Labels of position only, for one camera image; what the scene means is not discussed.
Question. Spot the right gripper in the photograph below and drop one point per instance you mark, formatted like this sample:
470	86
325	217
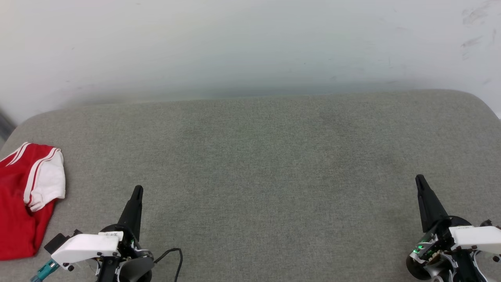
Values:
440	243

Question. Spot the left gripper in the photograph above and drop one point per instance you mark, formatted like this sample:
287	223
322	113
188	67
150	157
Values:
127	250

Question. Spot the red white basketball jersey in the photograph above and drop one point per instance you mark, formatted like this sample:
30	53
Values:
15	203

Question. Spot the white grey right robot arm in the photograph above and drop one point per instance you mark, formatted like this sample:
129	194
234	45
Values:
438	272

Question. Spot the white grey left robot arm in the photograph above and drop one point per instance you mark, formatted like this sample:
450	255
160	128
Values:
137	270

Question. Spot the white left camera bracket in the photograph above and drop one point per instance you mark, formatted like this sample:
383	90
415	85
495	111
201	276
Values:
86	246

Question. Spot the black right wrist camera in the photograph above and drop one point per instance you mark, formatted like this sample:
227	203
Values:
488	223

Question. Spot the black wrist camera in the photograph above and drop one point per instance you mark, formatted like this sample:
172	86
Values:
58	243
488	223

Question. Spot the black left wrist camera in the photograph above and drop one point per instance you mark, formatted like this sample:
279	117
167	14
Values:
58	243

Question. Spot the teal left camera connector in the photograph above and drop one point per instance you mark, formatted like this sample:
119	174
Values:
44	271

